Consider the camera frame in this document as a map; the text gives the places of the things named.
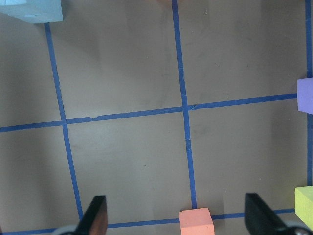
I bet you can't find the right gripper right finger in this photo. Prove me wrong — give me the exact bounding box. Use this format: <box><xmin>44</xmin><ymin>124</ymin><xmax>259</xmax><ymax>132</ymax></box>
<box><xmin>244</xmin><ymin>193</ymin><xmax>293</xmax><ymax>235</ymax></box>

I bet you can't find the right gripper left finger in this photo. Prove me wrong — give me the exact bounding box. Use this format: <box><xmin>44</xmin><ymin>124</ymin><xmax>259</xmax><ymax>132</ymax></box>
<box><xmin>74</xmin><ymin>196</ymin><xmax>108</xmax><ymax>235</ymax></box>

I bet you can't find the orange block near arms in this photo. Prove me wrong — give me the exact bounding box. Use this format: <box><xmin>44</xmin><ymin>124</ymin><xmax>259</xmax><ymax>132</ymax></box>
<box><xmin>179</xmin><ymin>208</ymin><xmax>215</xmax><ymax>235</ymax></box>

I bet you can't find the yellow foam block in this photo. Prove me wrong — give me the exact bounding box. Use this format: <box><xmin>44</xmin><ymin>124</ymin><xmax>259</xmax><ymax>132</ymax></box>
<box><xmin>294</xmin><ymin>186</ymin><xmax>313</xmax><ymax>230</ymax></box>

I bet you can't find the purple block near blue tray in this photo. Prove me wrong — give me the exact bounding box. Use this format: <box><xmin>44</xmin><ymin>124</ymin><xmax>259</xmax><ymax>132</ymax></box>
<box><xmin>297</xmin><ymin>78</ymin><xmax>313</xmax><ymax>115</ymax></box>

